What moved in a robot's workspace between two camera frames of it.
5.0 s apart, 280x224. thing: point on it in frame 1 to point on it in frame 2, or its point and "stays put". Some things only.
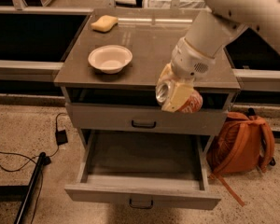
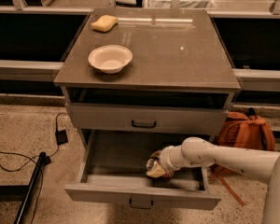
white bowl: [109, 59] stays put
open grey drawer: [161, 169] stays put
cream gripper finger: [167, 74] to [156, 154]
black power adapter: [61, 137] stays put
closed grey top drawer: [147, 119] stays put
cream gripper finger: [180, 94] to [157, 172]
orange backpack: [246, 144] stays put
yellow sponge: [105, 23] stays put
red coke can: [193, 105] to [151, 162]
